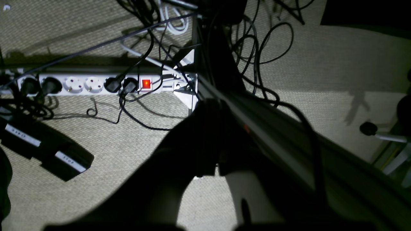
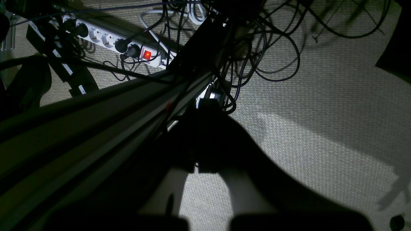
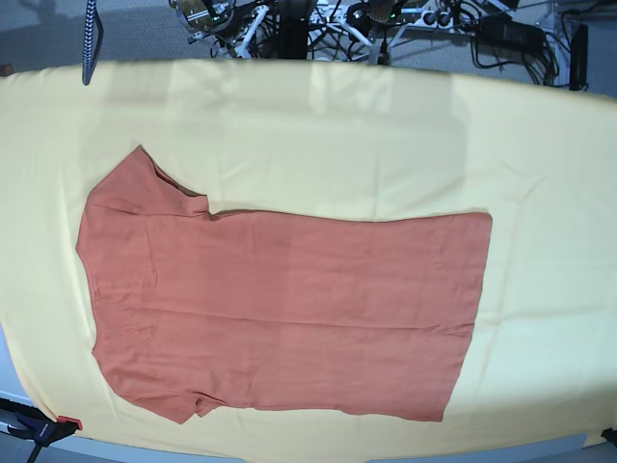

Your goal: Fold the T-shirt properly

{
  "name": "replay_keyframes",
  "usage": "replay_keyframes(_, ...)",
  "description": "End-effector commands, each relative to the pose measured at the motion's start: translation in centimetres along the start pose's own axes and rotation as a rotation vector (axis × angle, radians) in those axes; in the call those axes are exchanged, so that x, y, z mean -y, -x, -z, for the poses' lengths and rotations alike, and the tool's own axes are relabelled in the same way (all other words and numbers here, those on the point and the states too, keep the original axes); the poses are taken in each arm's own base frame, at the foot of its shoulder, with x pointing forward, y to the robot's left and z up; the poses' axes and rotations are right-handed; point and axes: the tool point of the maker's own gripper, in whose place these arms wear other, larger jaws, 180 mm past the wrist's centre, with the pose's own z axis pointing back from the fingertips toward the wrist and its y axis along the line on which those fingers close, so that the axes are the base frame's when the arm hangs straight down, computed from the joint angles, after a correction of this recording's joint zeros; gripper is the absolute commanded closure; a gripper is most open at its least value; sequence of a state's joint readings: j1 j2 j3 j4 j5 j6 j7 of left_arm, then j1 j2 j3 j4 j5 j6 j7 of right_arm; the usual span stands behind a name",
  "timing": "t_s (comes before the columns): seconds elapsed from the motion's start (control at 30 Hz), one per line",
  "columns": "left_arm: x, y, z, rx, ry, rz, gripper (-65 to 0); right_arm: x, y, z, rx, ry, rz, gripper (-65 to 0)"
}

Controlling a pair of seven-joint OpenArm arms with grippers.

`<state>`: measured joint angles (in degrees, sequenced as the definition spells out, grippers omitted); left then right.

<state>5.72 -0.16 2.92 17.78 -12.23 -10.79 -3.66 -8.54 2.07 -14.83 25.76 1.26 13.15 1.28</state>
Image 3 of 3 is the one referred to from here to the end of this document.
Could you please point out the black clamp with red tips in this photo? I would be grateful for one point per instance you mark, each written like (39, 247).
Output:
(28, 423)

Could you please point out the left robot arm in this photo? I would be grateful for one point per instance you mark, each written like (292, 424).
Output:
(360, 32)

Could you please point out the black clamp at right edge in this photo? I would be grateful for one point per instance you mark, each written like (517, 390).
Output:
(610, 435)

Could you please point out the yellow table cloth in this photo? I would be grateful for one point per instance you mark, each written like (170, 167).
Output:
(341, 141)

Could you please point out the black box at right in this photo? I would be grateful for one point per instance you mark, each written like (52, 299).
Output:
(579, 59)

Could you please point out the black power adapter box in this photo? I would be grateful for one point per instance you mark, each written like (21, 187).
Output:
(511, 35)

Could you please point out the black central stand post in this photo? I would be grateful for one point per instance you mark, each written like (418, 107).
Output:
(293, 35)

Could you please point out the white power strip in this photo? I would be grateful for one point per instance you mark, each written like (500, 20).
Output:
(447, 20)

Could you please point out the orange T-shirt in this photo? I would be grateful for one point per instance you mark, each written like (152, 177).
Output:
(274, 311)

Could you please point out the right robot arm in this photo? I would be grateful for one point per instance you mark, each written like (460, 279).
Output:
(228, 28)

